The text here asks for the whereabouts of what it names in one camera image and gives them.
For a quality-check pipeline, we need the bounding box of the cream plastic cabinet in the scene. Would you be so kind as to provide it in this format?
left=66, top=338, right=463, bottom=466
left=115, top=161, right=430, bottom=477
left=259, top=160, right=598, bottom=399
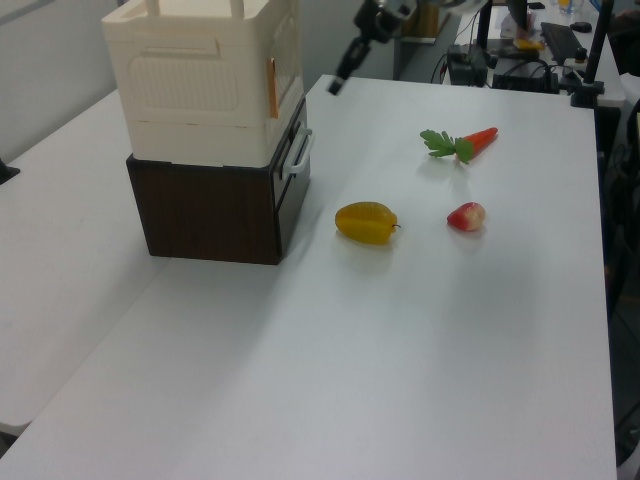
left=101, top=0, right=307, bottom=168

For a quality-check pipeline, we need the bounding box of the wooden cupboard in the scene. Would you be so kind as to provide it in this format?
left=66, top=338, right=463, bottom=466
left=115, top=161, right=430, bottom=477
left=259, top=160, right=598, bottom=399
left=399, top=0, right=451, bottom=40

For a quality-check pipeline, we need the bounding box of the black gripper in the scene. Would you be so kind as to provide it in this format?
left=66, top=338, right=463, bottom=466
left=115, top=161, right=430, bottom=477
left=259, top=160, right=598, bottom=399
left=327, top=0, right=417, bottom=97

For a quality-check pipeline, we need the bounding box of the white drawer handle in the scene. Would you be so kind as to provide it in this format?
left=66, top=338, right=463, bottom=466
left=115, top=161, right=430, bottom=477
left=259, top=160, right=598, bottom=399
left=279, top=128, right=316, bottom=177

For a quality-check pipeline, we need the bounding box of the black camera pole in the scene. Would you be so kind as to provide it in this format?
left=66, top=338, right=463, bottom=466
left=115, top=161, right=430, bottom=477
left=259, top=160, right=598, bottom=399
left=583, top=0, right=615, bottom=85

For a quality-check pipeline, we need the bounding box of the black table clamp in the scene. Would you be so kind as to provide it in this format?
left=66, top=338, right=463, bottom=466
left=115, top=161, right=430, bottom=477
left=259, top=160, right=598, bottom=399
left=569, top=81, right=606, bottom=109

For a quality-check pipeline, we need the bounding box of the thin black upright pole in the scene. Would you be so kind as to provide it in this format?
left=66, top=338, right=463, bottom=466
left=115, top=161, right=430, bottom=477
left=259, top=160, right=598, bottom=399
left=476, top=0, right=492, bottom=50

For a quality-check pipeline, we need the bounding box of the black keyboard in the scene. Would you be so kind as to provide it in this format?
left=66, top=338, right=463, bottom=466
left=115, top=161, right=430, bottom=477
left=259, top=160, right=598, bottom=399
left=539, top=21, right=587, bottom=64

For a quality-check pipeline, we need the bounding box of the orange toy carrot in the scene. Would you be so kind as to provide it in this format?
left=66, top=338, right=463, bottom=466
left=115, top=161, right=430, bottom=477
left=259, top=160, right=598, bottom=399
left=419, top=126, right=500, bottom=165

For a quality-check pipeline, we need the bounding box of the small black device box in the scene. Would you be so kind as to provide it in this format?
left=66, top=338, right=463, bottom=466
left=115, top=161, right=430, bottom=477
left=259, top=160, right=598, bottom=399
left=446, top=43, right=490, bottom=87

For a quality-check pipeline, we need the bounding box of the red toy strawberry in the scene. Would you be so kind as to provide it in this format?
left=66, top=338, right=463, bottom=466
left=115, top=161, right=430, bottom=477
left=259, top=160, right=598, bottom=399
left=446, top=201, right=488, bottom=233

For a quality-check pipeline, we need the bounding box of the yellow toy starfruit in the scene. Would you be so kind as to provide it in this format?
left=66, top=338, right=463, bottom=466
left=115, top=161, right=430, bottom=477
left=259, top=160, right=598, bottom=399
left=334, top=200, right=402, bottom=246

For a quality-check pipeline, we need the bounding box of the black flat electronics box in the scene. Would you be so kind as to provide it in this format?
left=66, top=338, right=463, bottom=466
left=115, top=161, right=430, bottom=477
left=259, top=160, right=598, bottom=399
left=491, top=58, right=560, bottom=94

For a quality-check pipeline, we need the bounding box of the black stand foot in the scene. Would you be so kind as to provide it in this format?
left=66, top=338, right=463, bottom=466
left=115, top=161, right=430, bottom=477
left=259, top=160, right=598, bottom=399
left=0, top=157, right=22, bottom=186

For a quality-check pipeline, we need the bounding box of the dark brown drawer box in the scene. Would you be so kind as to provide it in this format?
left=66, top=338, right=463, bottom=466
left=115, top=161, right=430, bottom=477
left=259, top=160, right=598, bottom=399
left=124, top=97, right=316, bottom=266

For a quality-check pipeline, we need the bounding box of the cream cabinet door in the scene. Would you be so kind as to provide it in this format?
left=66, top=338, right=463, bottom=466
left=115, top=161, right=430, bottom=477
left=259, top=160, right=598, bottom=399
left=266, top=0, right=307, bottom=151

